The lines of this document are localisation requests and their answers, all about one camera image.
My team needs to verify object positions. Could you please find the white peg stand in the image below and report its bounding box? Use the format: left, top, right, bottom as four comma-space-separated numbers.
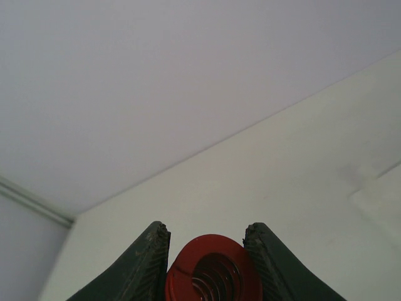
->
350, 161, 400, 231

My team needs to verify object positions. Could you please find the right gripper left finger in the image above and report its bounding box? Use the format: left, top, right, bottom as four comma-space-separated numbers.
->
69, 221, 171, 301

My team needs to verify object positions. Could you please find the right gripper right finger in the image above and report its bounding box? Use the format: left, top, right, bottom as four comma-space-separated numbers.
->
243, 223, 344, 300

